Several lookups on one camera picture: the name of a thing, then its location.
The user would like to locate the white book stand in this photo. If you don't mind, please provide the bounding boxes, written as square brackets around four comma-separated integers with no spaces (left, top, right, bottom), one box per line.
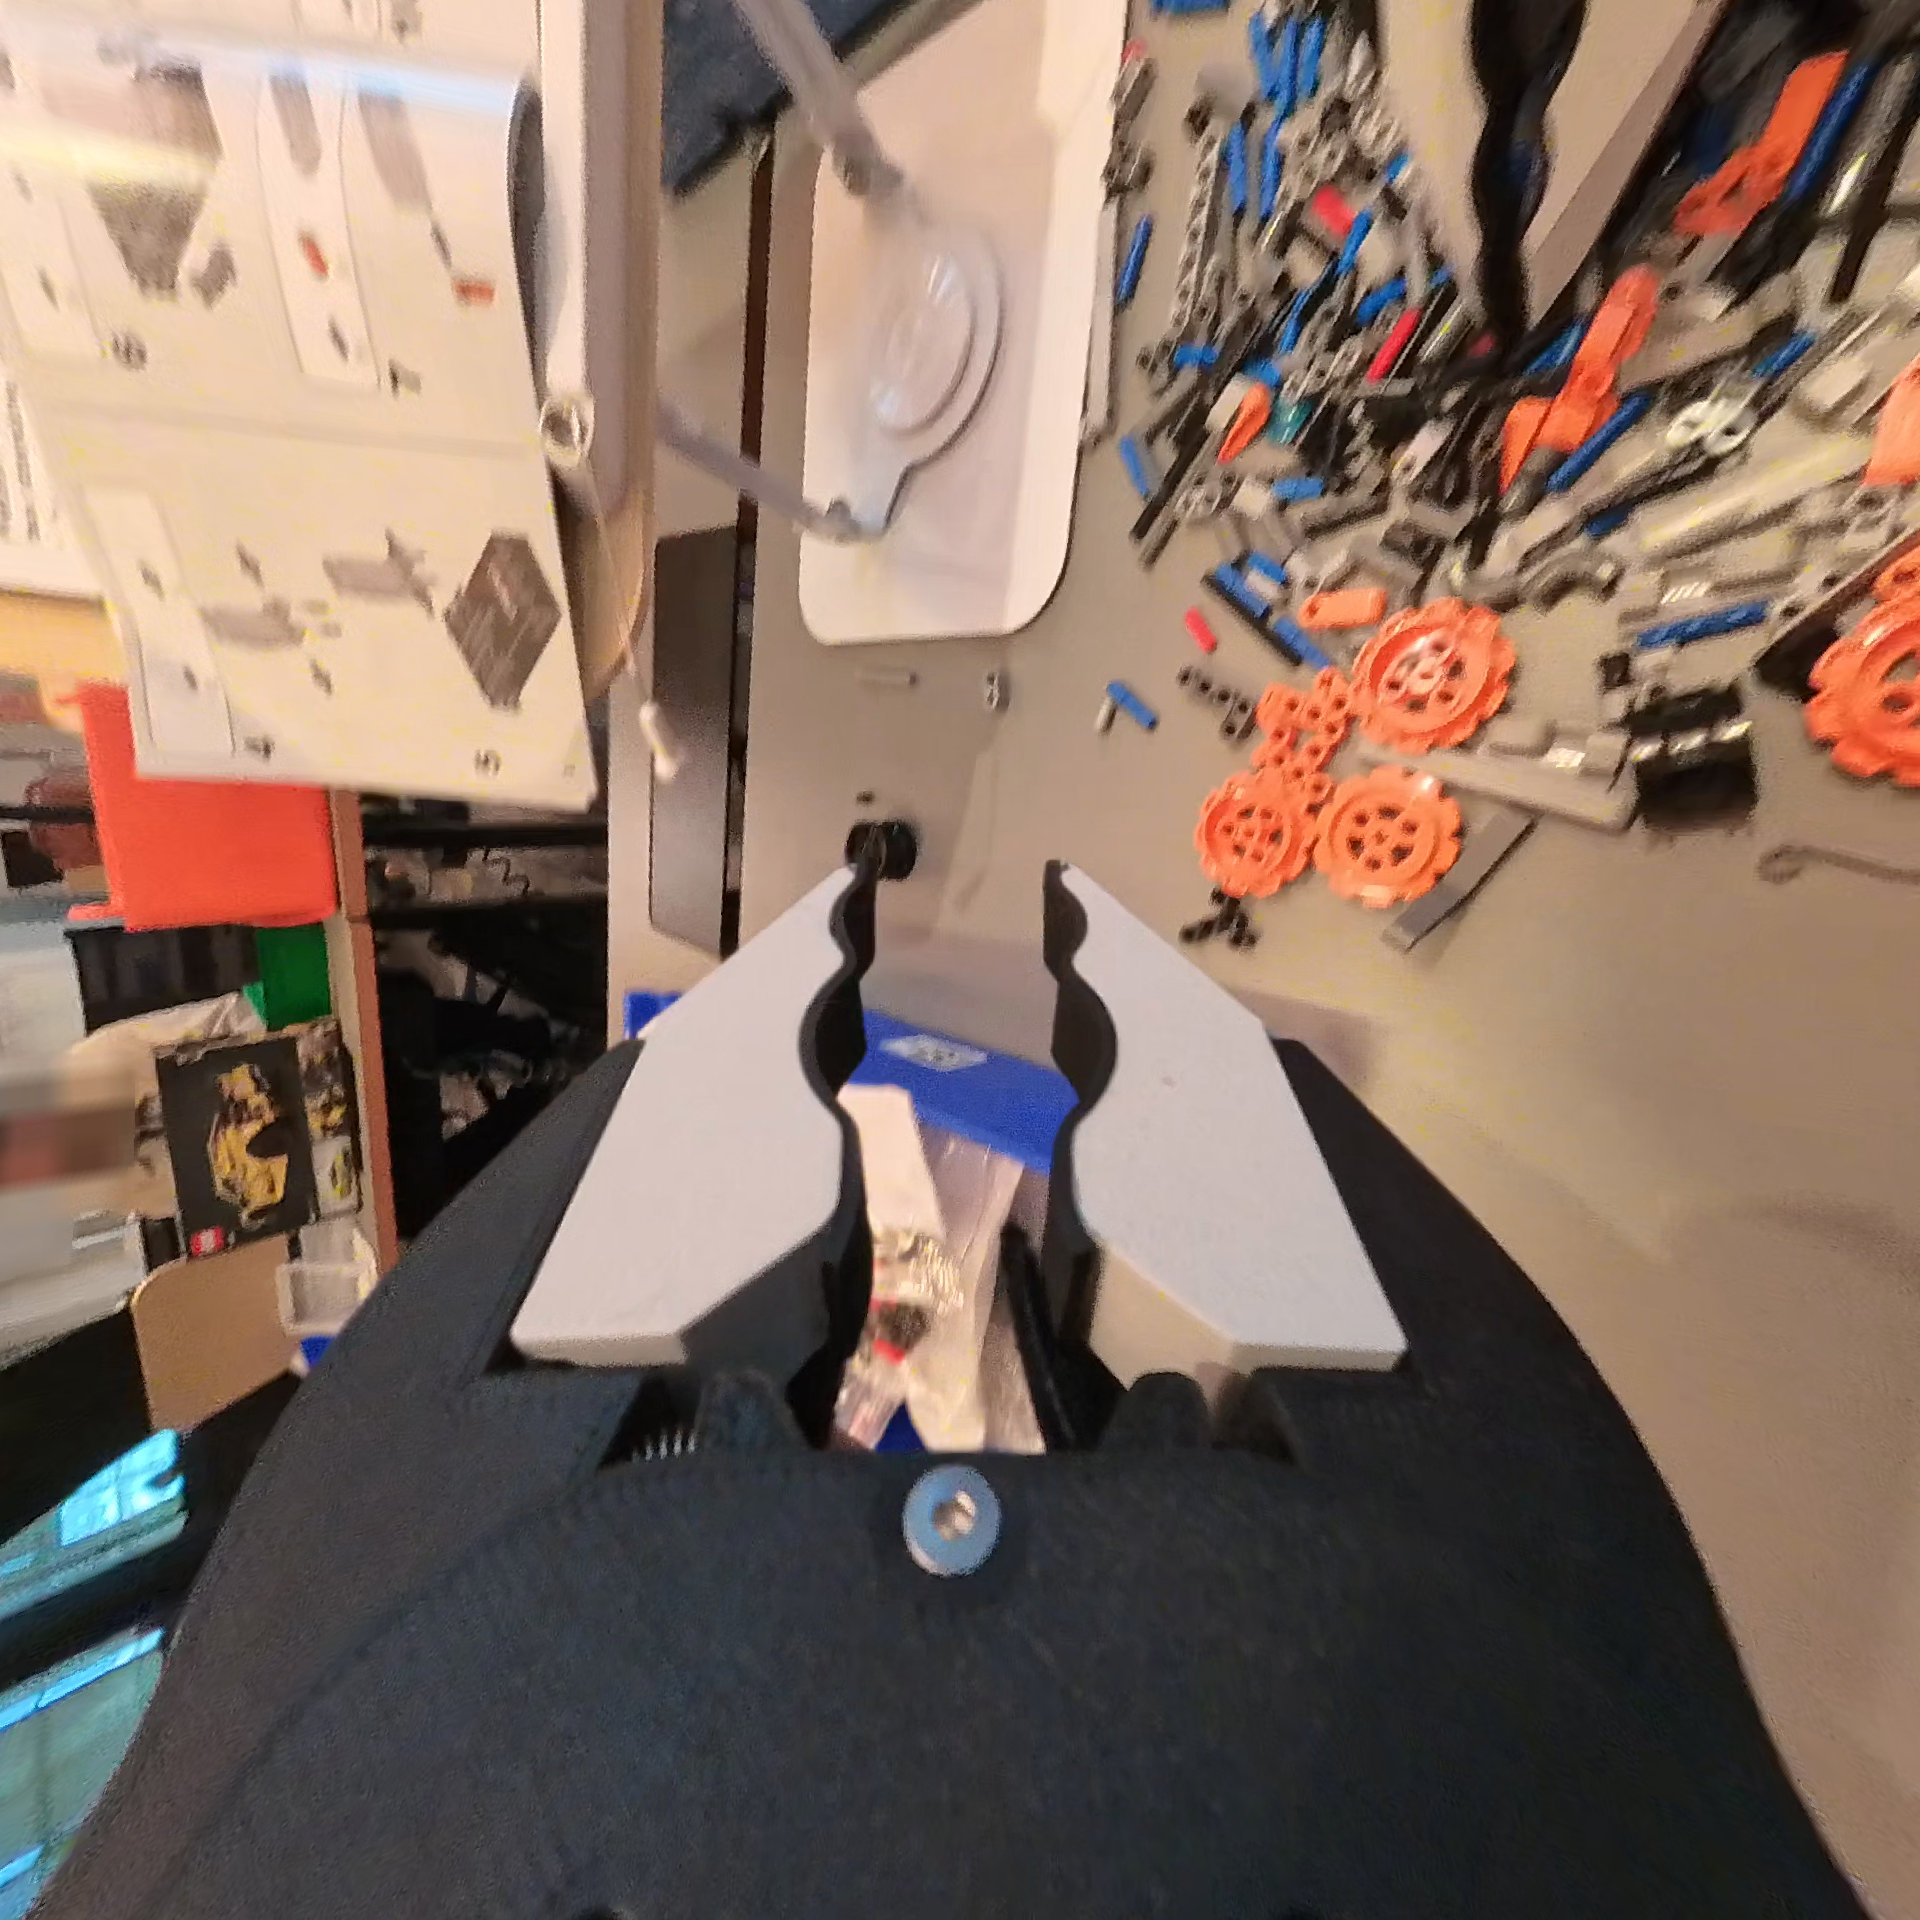
[532,0,1127,647]

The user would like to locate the clear bag of small pieces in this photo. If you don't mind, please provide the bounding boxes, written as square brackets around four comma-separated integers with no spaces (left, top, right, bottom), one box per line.
[832,1087,1051,1454]

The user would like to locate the black toy box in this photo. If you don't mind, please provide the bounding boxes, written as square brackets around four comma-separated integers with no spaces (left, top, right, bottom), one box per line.
[154,1020,365,1263]

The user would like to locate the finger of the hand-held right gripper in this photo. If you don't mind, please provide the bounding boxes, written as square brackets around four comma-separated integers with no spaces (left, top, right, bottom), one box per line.
[1506,0,1730,328]
[1463,0,1524,328]

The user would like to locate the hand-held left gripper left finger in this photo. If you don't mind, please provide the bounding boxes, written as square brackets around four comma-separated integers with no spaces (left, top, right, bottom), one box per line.
[510,867,883,1444]

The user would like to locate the red plastic object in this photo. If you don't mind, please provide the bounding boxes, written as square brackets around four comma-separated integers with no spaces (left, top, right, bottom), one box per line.
[67,681,338,933]

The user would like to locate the black wheel rims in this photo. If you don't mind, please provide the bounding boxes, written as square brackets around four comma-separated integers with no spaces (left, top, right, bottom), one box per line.
[1627,681,1759,823]

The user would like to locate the white cable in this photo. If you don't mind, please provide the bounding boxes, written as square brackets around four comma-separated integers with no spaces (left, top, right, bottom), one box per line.
[543,392,682,781]

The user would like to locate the blue storage bin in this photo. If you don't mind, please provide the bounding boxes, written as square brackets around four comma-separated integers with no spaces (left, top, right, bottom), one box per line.
[621,983,1082,1454]

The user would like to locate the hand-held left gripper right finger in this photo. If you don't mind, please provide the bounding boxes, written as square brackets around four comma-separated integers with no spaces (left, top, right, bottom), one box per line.
[1042,860,1410,1431]

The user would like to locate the pile of small building pieces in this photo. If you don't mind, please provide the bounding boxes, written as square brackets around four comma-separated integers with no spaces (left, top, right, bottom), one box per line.
[1102,0,1920,781]

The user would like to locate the grey flat strip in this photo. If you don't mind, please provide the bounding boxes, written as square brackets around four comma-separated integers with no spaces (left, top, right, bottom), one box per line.
[1381,809,1540,955]

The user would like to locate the white instruction booklet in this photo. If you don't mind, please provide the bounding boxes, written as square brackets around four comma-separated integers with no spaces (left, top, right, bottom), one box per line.
[0,0,602,811]

